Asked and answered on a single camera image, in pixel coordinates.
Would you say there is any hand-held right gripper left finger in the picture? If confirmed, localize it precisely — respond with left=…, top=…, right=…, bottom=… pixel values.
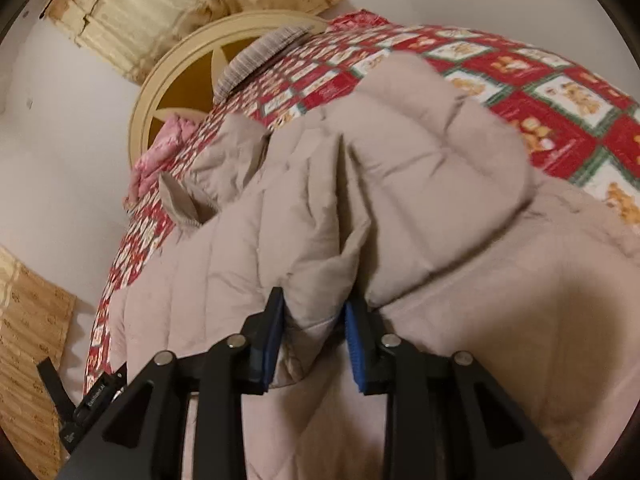
left=60, top=287, right=287, bottom=480

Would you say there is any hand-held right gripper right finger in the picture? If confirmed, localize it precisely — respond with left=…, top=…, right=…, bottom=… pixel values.
left=344, top=296, right=573, bottom=480

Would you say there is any beige down jacket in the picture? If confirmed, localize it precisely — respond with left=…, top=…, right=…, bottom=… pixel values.
left=122, top=52, right=640, bottom=480

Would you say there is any pink floral quilt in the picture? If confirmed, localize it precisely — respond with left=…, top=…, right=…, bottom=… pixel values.
left=124, top=114, right=205, bottom=206

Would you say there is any cream wooden headboard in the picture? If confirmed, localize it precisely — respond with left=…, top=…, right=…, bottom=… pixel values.
left=129, top=10, right=328, bottom=171

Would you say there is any striped pillow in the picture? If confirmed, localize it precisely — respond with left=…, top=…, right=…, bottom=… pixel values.
left=212, top=26, right=313, bottom=103

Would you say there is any red printed bedspread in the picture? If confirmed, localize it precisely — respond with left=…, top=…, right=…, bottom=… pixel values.
left=85, top=9, right=640, bottom=391

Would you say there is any red patterned cloth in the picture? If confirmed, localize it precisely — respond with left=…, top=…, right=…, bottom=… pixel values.
left=327, top=9, right=391, bottom=33

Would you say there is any beige ruffled window curtain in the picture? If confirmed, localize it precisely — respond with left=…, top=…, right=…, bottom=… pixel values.
left=44, top=0, right=343, bottom=86

